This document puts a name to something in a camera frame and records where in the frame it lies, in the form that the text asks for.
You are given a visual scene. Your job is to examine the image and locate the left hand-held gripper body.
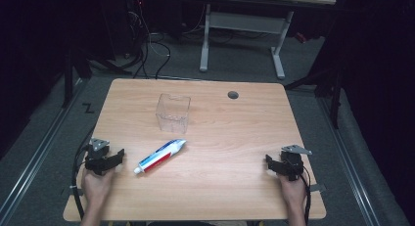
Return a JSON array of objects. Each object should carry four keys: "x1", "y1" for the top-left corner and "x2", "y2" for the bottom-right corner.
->
[{"x1": 84, "y1": 137, "x2": 112, "y2": 177}]

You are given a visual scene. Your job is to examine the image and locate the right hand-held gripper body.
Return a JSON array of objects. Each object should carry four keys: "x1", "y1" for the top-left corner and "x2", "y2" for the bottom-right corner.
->
[{"x1": 276, "y1": 144, "x2": 313, "y2": 183}]

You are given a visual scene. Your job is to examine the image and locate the white blue red toothpaste tube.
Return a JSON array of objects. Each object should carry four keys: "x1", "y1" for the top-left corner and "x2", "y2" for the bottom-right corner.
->
[{"x1": 133, "y1": 138, "x2": 187, "y2": 175}]

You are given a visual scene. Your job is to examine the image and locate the clear plastic container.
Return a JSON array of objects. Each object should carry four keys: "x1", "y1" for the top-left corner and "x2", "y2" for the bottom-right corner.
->
[{"x1": 155, "y1": 93, "x2": 192, "y2": 135}]

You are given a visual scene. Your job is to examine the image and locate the person's right hand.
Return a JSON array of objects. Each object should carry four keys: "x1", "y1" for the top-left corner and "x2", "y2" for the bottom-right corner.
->
[{"x1": 277, "y1": 171, "x2": 310, "y2": 208}]

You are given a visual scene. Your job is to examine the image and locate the person's left hand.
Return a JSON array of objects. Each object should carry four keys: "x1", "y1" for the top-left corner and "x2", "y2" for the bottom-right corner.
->
[{"x1": 80, "y1": 166, "x2": 116, "y2": 204}]

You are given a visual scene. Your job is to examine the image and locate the grey tape strip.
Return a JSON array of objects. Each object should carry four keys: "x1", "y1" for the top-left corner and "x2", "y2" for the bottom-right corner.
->
[
  {"x1": 68, "y1": 184, "x2": 85, "y2": 198},
  {"x1": 308, "y1": 183, "x2": 327, "y2": 193}
]

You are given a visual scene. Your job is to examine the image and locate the black metal stand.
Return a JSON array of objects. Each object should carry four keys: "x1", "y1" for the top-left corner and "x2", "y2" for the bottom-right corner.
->
[
  {"x1": 61, "y1": 44, "x2": 94, "y2": 109},
  {"x1": 283, "y1": 64, "x2": 347, "y2": 130}
]

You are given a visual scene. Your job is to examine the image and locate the white-legged wooden desk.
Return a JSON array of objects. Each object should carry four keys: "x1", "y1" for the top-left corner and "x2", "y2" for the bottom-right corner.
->
[{"x1": 199, "y1": 0, "x2": 337, "y2": 80}]

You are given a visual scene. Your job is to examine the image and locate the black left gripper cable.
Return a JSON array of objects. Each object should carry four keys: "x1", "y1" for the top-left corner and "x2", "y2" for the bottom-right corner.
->
[{"x1": 71, "y1": 127, "x2": 96, "y2": 222}]

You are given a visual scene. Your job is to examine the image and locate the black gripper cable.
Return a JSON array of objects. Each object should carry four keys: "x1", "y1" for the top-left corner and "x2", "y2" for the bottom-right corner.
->
[
  {"x1": 71, "y1": 127, "x2": 96, "y2": 222},
  {"x1": 293, "y1": 160, "x2": 312, "y2": 226}
]

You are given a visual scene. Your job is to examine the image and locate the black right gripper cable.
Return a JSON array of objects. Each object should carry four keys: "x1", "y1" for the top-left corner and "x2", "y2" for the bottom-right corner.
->
[{"x1": 293, "y1": 160, "x2": 312, "y2": 226}]

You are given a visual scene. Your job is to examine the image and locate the metal floor rail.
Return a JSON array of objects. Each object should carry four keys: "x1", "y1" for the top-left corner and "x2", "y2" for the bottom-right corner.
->
[
  {"x1": 0, "y1": 78, "x2": 88, "y2": 222},
  {"x1": 316, "y1": 96, "x2": 382, "y2": 226}
]

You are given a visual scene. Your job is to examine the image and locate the black floor cables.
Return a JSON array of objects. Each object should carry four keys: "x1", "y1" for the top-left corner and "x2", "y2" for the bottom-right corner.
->
[{"x1": 125, "y1": 0, "x2": 172, "y2": 80}]

